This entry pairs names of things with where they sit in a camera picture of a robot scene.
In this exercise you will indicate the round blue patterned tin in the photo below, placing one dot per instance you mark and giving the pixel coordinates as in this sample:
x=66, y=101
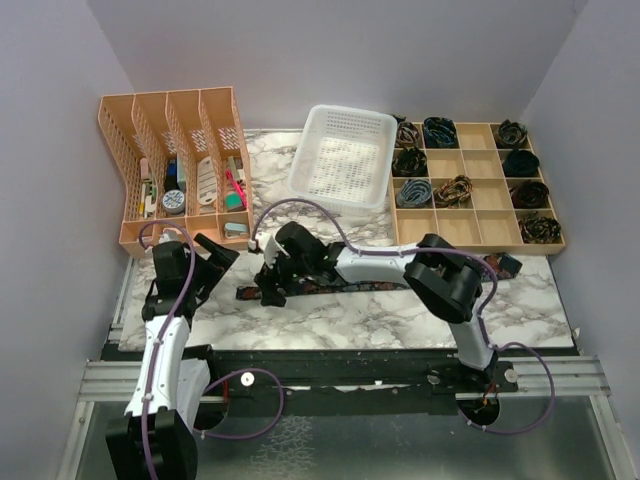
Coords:
x=174, y=202

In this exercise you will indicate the white plastic basket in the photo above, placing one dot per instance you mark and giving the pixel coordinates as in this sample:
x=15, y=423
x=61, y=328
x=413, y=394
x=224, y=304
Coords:
x=343, y=159

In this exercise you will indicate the rolled gold paisley tie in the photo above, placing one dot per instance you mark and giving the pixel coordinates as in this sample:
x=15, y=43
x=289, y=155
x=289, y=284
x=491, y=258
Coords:
x=454, y=193

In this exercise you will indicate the rolled dark olive tie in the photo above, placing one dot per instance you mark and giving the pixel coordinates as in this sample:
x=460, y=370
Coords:
x=410, y=162

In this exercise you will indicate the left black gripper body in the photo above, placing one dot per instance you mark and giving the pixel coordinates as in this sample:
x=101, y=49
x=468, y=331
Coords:
x=205, y=276

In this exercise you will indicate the peach file organizer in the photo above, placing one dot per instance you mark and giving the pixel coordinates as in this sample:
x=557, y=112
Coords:
x=157, y=140

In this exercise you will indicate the teal eraser block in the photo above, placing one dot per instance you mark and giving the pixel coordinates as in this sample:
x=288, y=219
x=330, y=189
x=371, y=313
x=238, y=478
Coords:
x=233, y=202

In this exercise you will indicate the rolled teal dark tie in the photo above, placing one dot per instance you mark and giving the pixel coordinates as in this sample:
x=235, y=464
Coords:
x=439, y=133

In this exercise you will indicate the rolled blue grey tie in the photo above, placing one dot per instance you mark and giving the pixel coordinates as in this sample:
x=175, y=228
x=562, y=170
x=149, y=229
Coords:
x=414, y=193

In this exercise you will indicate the wooden compartment tray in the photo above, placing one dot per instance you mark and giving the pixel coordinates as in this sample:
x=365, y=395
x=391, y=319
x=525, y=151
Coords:
x=489, y=222

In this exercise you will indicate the rolled black gold tie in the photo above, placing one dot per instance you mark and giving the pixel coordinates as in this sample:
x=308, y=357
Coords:
x=536, y=229

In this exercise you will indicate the aluminium frame rail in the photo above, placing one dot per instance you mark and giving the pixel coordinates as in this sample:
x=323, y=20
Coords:
x=569, y=376

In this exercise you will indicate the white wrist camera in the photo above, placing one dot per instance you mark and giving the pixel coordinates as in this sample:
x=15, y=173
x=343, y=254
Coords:
x=266, y=244
x=168, y=234

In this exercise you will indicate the navy floral tie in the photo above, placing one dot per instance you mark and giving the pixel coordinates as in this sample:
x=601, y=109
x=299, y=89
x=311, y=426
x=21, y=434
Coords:
x=505, y=267

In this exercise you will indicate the black metal base rail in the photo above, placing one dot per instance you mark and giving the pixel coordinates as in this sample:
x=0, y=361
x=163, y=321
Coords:
x=318, y=365

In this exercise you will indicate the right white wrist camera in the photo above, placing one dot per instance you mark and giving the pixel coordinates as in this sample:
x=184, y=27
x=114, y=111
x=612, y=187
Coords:
x=266, y=244

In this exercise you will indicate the rolled striped brown tie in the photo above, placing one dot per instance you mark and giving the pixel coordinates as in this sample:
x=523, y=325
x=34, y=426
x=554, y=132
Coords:
x=408, y=135

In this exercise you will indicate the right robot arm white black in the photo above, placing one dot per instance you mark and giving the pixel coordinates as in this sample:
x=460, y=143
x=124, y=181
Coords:
x=445, y=279

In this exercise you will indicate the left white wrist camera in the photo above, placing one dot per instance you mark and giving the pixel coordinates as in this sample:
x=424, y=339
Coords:
x=168, y=234

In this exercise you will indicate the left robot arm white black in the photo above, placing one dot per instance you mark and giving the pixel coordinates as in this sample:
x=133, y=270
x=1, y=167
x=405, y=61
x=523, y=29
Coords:
x=154, y=438

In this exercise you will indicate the white perforated card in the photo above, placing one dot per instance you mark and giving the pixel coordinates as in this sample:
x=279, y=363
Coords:
x=206, y=182

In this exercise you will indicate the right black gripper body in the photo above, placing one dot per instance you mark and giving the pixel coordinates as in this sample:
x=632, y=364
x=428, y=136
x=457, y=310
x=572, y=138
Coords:
x=286, y=269

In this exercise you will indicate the rolled dark red tie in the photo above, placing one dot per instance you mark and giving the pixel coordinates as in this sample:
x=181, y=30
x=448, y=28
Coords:
x=529, y=195

